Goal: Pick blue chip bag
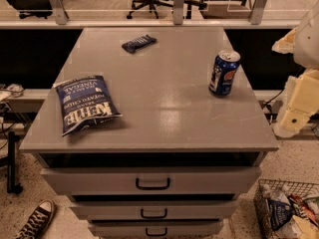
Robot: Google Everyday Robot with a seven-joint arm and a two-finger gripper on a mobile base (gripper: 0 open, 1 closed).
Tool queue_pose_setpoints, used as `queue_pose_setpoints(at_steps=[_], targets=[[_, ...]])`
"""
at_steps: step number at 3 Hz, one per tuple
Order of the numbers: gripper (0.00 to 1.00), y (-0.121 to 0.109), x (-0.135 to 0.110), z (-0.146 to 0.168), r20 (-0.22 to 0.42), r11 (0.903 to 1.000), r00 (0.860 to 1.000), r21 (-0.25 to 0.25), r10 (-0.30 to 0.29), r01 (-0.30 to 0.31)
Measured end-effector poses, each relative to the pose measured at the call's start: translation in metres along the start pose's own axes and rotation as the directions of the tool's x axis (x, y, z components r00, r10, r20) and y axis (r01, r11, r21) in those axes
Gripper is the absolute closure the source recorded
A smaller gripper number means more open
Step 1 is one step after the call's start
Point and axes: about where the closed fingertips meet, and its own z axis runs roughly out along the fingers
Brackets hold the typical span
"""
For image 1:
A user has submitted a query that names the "blue snack bag in basket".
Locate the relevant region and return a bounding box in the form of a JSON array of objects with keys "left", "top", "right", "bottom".
[{"left": 268, "top": 199, "right": 293, "bottom": 231}]

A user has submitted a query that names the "blue Kettle chip bag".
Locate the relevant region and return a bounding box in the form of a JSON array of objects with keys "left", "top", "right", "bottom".
[{"left": 54, "top": 76, "right": 122, "bottom": 136}]

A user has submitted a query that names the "black office chair centre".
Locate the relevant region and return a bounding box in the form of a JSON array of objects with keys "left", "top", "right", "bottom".
[{"left": 127, "top": 0, "right": 173, "bottom": 19}]

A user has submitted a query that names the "grey drawer cabinet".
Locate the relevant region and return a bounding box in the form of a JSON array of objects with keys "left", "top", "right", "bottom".
[{"left": 19, "top": 26, "right": 280, "bottom": 239}]

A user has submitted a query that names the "top grey drawer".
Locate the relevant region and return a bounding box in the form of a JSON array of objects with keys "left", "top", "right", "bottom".
[{"left": 41, "top": 166, "right": 261, "bottom": 195}]

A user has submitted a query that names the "blue Pepsi can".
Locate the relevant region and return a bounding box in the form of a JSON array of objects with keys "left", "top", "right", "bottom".
[{"left": 208, "top": 50, "right": 240, "bottom": 97}]

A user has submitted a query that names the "yellow snack bag in basket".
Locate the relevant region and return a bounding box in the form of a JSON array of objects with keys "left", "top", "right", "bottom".
[{"left": 292, "top": 216, "right": 319, "bottom": 239}]

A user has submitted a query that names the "bottom grey drawer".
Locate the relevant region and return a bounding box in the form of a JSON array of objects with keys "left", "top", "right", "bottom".
[{"left": 88, "top": 220, "right": 223, "bottom": 237}]

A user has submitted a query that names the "black canvas sneaker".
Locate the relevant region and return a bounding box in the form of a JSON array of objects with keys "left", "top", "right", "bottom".
[{"left": 14, "top": 200, "right": 56, "bottom": 239}]

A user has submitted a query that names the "red snack bag in basket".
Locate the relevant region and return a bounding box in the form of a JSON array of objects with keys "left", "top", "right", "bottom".
[{"left": 288, "top": 194, "right": 318, "bottom": 225}]

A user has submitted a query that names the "middle grey drawer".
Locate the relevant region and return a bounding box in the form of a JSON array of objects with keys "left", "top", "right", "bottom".
[{"left": 70, "top": 200, "right": 238, "bottom": 221}]

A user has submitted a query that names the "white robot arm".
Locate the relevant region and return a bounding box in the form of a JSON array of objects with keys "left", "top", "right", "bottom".
[{"left": 272, "top": 1, "right": 319, "bottom": 138}]

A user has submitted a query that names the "wire basket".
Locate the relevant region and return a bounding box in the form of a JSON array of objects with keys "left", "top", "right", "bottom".
[{"left": 254, "top": 179, "right": 319, "bottom": 239}]

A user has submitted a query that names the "black metal stand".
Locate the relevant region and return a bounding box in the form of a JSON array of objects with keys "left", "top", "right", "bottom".
[{"left": 7, "top": 131, "right": 23, "bottom": 194}]

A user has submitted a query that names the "black cable right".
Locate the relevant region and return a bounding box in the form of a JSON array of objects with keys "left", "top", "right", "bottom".
[{"left": 260, "top": 89, "right": 285, "bottom": 124}]

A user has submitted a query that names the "dark blue snack bar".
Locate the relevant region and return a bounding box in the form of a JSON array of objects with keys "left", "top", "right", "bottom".
[{"left": 122, "top": 35, "right": 158, "bottom": 54}]

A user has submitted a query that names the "grey drawer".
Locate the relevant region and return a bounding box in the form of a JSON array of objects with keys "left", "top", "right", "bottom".
[
  {"left": 88, "top": 220, "right": 223, "bottom": 237},
  {"left": 41, "top": 166, "right": 261, "bottom": 195},
  {"left": 70, "top": 200, "right": 238, "bottom": 221}
]

